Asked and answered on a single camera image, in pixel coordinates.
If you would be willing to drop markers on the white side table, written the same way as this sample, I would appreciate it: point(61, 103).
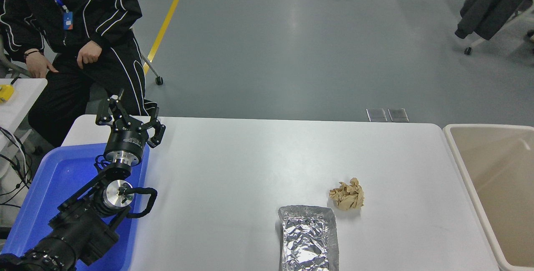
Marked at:
point(25, 95)

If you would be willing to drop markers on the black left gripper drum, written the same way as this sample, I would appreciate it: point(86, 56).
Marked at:
point(127, 141)

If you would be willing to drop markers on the person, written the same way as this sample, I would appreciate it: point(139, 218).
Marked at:
point(96, 8)

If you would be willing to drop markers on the grey office chair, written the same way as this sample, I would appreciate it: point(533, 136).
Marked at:
point(159, 80)

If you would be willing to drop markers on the white rolling chair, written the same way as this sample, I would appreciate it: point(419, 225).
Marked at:
point(479, 42)

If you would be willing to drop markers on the person's left hand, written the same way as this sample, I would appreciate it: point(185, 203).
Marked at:
point(89, 53)

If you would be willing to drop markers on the silver foil tray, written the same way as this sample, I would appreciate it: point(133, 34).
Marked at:
point(308, 237)

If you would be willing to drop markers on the person's right hand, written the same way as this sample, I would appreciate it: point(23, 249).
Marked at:
point(38, 64)

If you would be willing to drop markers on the blue plastic tray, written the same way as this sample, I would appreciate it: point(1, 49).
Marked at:
point(46, 187)

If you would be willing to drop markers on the crumpled tan paper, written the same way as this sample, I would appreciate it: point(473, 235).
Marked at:
point(347, 196)

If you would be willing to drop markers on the large pale bin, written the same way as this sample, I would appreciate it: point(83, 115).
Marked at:
point(496, 187)

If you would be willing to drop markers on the yellow handheld device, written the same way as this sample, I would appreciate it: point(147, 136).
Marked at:
point(5, 92)

